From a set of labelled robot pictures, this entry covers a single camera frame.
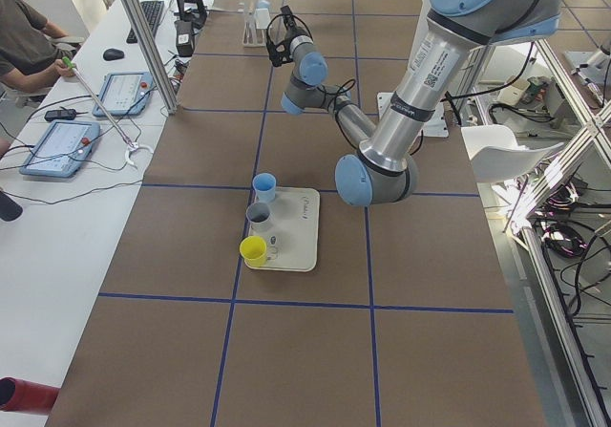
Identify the black computer mouse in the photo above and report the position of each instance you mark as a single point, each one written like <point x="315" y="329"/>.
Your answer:
<point x="113" y="54"/>

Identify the white wire cup rack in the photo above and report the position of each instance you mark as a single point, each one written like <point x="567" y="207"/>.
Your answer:
<point x="251" y="36"/>

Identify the seated person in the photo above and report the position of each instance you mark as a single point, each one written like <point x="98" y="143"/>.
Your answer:
<point x="30" y="61"/>

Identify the far blue teach pendant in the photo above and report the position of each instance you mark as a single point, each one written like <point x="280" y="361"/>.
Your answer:
<point x="126" y="93"/>

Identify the aluminium frame post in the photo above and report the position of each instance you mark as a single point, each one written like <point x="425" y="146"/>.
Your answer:
<point x="151" y="55"/>

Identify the red cylinder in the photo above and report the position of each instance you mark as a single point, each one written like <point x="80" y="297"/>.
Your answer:
<point x="23" y="396"/>

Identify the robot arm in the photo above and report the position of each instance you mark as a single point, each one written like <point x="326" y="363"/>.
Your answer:
<point x="381" y="169"/>

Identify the near blue teach pendant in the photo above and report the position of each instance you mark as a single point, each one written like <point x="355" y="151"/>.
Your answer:
<point x="61" y="150"/>

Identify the white chair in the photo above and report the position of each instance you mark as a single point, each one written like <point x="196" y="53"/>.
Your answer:
<point x="496" y="156"/>

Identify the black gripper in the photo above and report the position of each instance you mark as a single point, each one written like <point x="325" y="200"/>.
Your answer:
<point x="283" y="48"/>

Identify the black handheld remote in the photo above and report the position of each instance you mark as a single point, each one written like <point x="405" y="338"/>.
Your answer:
<point x="60" y="114"/>

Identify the grey plastic cup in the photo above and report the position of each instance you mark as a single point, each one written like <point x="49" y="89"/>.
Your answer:
<point x="259" y="217"/>

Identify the yellow plastic cup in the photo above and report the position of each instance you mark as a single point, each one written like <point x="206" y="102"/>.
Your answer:
<point x="253" y="250"/>

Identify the white plastic cup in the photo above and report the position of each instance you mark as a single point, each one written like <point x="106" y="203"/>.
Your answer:
<point x="262" y="18"/>

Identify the black keyboard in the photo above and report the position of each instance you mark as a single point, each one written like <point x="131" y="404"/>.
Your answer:
<point x="152" y="11"/>

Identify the cream plastic tray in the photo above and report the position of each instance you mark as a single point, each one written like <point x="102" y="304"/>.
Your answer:
<point x="292" y="239"/>

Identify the black power box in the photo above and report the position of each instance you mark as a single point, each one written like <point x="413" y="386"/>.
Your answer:
<point x="185" y="40"/>

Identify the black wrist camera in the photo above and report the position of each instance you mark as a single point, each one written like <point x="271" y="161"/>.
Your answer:
<point x="279" y="52"/>

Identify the blue teach pendant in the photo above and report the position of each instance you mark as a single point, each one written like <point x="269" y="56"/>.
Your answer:
<point x="126" y="93"/>
<point x="61" y="150"/>

